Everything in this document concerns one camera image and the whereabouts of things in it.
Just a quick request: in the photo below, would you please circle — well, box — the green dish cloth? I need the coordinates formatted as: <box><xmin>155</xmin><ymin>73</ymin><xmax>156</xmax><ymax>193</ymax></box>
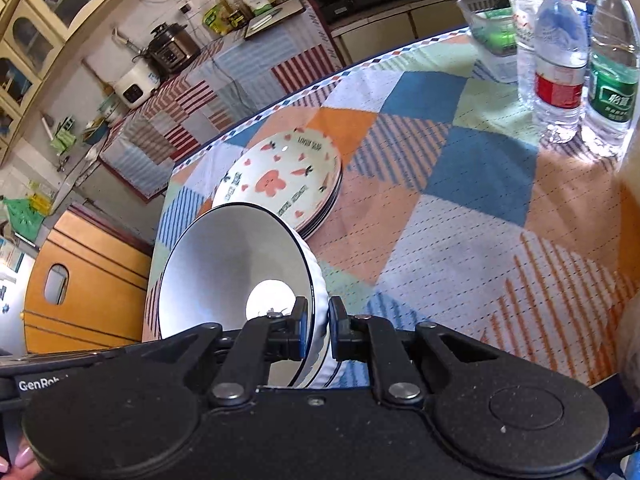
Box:
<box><xmin>49</xmin><ymin>116</ymin><xmax>80</xmax><ymax>157</ymax></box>

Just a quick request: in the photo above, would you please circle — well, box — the red label water bottle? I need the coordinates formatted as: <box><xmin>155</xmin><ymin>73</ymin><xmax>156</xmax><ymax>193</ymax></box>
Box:
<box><xmin>531</xmin><ymin>0</ymin><xmax>592</xmax><ymax>144</ymax></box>

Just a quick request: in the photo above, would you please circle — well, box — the green label seasoning bag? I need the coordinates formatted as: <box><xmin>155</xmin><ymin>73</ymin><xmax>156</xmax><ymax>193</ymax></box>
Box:
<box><xmin>240</xmin><ymin>0</ymin><xmax>277</xmax><ymax>17</ymax></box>

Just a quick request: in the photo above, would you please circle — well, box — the green basin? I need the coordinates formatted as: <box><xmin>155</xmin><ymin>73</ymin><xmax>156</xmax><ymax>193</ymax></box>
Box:
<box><xmin>80</xmin><ymin>119</ymin><xmax>111</xmax><ymax>147</ymax></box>

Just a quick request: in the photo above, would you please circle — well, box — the clear water bottle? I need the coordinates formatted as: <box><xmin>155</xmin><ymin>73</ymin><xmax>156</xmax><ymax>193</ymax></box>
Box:
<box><xmin>509</xmin><ymin>0</ymin><xmax>547</xmax><ymax>107</ymax></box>

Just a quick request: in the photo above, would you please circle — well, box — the white rice cooker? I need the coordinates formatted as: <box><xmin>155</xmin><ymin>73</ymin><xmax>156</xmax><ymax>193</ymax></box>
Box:
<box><xmin>113</xmin><ymin>57</ymin><xmax>162</xmax><ymax>109</ymax></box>

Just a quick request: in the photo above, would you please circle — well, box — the cutting board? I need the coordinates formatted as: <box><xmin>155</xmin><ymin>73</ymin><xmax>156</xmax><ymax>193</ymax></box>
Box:
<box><xmin>243</xmin><ymin>0</ymin><xmax>307</xmax><ymax>41</ymax></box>

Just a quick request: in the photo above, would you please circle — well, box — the clear plastic basket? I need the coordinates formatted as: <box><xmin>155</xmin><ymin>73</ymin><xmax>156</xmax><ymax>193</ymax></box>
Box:
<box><xmin>456</xmin><ymin>0</ymin><xmax>522</xmax><ymax>84</ymax></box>

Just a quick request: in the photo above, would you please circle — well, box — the white pink bunny plate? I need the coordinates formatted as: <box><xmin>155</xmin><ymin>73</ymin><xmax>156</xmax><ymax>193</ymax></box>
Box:
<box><xmin>211</xmin><ymin>130</ymin><xmax>343</xmax><ymax>233</ymax></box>

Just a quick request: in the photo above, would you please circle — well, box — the white refrigerator with stickers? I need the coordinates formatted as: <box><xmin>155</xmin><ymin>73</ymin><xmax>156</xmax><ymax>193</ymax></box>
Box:
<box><xmin>0</xmin><ymin>237</ymin><xmax>40</xmax><ymax>358</ymax></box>

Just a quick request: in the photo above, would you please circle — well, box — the striped patchwork counter cloth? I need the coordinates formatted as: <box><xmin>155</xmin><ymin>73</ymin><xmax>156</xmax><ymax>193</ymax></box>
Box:
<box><xmin>97</xmin><ymin>0</ymin><xmax>342</xmax><ymax>204</ymax></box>

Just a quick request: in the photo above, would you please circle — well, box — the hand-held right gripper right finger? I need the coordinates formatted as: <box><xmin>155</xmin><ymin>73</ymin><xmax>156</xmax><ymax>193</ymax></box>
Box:
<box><xmin>327</xmin><ymin>295</ymin><xmax>498</xmax><ymax>408</ymax></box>

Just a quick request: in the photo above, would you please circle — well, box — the person's left hand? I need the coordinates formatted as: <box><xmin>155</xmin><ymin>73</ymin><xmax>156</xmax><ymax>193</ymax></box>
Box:
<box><xmin>0</xmin><ymin>435</ymin><xmax>47</xmax><ymax>480</ymax></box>

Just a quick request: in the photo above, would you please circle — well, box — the black pressure cooker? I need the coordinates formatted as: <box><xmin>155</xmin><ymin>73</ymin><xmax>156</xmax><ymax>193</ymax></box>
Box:
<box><xmin>146</xmin><ymin>22</ymin><xmax>202</xmax><ymax>77</ymax></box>

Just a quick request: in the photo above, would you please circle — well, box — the cream wall cabinet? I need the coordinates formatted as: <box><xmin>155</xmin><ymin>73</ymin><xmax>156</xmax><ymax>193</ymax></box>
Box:
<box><xmin>0</xmin><ymin>0</ymin><xmax>148</xmax><ymax>166</ymax></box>

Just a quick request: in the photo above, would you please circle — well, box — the orange wooden chair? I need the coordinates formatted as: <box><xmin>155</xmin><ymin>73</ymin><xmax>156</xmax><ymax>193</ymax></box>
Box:
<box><xmin>22</xmin><ymin>204</ymin><xmax>154</xmax><ymax>357</ymax></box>

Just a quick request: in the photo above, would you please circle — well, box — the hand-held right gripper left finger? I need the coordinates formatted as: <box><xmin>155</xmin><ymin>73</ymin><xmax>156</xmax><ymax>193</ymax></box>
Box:
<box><xmin>146</xmin><ymin>296</ymin><xmax>308</xmax><ymax>408</ymax></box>

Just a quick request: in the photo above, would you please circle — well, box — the green label water bottle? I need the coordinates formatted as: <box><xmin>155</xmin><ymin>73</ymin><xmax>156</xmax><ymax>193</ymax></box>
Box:
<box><xmin>581</xmin><ymin>0</ymin><xmax>640</xmax><ymax>159</ymax></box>

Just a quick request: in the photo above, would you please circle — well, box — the yellow oil bottle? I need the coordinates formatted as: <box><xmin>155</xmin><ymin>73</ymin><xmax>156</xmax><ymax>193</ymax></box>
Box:
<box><xmin>202</xmin><ymin>0</ymin><xmax>237</xmax><ymax>37</ymax></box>

